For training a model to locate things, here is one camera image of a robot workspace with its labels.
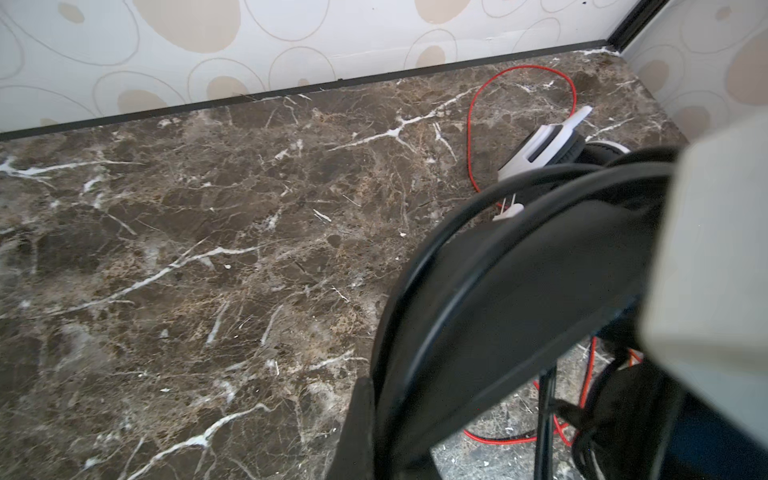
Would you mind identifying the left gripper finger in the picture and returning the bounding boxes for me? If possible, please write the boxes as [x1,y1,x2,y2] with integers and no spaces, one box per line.
[326,377,376,480]

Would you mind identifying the red headphone cable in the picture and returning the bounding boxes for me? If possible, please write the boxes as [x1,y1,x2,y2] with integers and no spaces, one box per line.
[461,64,643,448]

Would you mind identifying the black headphones blue headband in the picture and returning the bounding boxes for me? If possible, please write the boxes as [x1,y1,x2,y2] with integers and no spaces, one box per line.
[368,147,767,479]

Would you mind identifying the white headphones black pads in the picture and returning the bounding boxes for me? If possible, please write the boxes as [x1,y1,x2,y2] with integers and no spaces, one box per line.
[491,105,631,222]

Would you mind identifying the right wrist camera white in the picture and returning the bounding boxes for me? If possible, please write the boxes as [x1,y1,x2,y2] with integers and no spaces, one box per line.
[640,109,767,446]

